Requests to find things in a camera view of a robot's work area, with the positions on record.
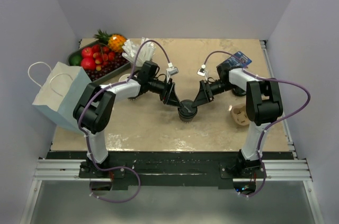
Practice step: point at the stack of paper cups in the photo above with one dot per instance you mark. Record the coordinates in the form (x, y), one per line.
(128, 90)

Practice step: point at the cardboard cup carrier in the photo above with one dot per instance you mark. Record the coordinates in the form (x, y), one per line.
(239, 115)

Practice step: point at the green lime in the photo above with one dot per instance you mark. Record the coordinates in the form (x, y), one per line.
(75, 61)

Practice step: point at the red apple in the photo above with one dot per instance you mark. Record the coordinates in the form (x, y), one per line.
(88, 63)
(87, 52)

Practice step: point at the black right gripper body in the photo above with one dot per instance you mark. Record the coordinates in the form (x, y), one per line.
(208, 90)

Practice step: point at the dark purple grape bunch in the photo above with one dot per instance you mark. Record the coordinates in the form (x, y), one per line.
(114, 62)

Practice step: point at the black plastic cup lid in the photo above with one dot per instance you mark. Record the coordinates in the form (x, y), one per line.
(187, 108)

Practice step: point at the white paper coffee cup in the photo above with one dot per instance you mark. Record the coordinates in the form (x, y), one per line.
(186, 118)

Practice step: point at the pineapple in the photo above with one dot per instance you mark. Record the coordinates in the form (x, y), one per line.
(113, 41)

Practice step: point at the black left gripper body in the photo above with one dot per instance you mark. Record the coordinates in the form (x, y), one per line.
(168, 93)

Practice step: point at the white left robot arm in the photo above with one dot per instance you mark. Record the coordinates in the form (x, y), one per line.
(94, 108)

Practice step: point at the grey fruit tray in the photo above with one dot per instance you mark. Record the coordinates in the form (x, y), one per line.
(98, 51)

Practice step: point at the light blue paper bag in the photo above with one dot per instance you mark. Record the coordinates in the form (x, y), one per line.
(60, 93)

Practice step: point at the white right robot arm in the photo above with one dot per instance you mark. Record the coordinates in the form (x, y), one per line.
(263, 104)

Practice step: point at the blue card package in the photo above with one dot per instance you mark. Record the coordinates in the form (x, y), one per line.
(238, 59)

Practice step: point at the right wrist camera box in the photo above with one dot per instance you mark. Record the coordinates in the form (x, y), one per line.
(203, 72)

